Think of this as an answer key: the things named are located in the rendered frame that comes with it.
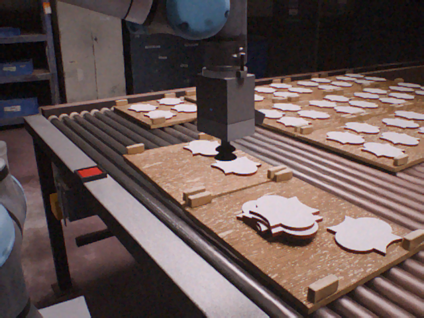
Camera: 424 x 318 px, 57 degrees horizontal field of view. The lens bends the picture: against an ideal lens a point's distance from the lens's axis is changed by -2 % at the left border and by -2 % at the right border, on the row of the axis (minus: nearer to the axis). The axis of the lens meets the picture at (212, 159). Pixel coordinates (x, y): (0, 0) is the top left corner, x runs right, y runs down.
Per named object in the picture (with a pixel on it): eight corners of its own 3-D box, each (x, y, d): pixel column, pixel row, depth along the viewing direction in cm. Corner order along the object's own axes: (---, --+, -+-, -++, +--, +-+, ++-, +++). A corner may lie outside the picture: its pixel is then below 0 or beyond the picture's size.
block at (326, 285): (313, 305, 63) (315, 291, 62) (305, 298, 65) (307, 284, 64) (338, 291, 67) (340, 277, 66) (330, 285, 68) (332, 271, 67)
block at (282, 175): (276, 183, 108) (277, 174, 107) (272, 181, 109) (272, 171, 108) (293, 178, 111) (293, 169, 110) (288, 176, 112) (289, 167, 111)
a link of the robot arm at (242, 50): (226, 37, 70) (259, 40, 64) (226, 63, 72) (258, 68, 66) (191, 40, 66) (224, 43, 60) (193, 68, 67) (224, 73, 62)
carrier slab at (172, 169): (181, 210, 97) (181, 204, 96) (122, 159, 129) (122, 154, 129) (289, 179, 114) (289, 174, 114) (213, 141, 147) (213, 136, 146)
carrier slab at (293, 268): (307, 315, 63) (309, 307, 63) (183, 212, 95) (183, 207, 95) (426, 247, 81) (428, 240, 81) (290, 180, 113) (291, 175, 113)
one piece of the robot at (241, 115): (279, 50, 67) (275, 141, 73) (242, 46, 74) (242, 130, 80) (226, 56, 60) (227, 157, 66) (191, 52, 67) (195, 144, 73)
